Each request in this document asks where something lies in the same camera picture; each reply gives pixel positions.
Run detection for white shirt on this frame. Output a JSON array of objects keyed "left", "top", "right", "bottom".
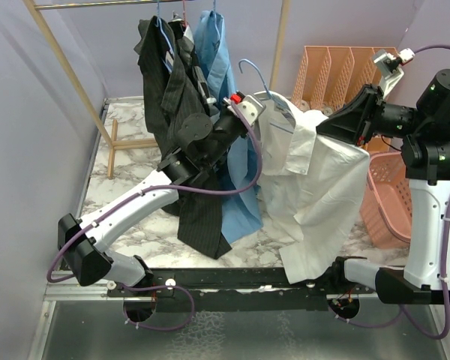
[{"left": 255, "top": 91, "right": 370, "bottom": 284}]

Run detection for blue wire hanger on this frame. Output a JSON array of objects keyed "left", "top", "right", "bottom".
[{"left": 238, "top": 58, "right": 296, "bottom": 128}]

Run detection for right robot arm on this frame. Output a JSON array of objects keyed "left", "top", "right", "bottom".
[{"left": 316, "top": 69, "right": 450, "bottom": 305}]

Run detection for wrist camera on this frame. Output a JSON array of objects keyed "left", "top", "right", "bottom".
[
  {"left": 372, "top": 48, "right": 415, "bottom": 99},
  {"left": 222, "top": 94, "right": 266, "bottom": 126}
]

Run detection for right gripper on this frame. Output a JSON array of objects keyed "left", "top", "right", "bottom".
[{"left": 313, "top": 83, "right": 428, "bottom": 146}]

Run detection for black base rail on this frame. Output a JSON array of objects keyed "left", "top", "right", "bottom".
[{"left": 107, "top": 268, "right": 373, "bottom": 313}]

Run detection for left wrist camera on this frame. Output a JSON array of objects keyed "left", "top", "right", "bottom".
[{"left": 222, "top": 94, "right": 266, "bottom": 126}]

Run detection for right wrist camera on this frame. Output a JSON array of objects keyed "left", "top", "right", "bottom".
[{"left": 372, "top": 48, "right": 415, "bottom": 99}]

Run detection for grey plaid shirt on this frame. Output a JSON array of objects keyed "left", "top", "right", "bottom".
[{"left": 168, "top": 16, "right": 218, "bottom": 116}]

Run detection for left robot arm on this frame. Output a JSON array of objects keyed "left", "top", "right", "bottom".
[{"left": 56, "top": 104, "right": 259, "bottom": 296}]

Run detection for orange file organizer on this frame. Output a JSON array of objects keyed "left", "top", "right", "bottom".
[{"left": 291, "top": 46, "right": 382, "bottom": 112}]

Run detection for black pinstripe shirt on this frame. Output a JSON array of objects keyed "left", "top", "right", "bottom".
[{"left": 133, "top": 15, "right": 233, "bottom": 260}]

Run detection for wooden clothes rack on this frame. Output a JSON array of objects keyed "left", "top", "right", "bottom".
[{"left": 22, "top": 0, "right": 292, "bottom": 179}]

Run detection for pink laundry basket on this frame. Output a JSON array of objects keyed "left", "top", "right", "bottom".
[{"left": 360, "top": 151, "right": 412, "bottom": 249}]

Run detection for light blue shirt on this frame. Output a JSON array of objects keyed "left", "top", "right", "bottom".
[{"left": 194, "top": 10, "right": 263, "bottom": 244}]

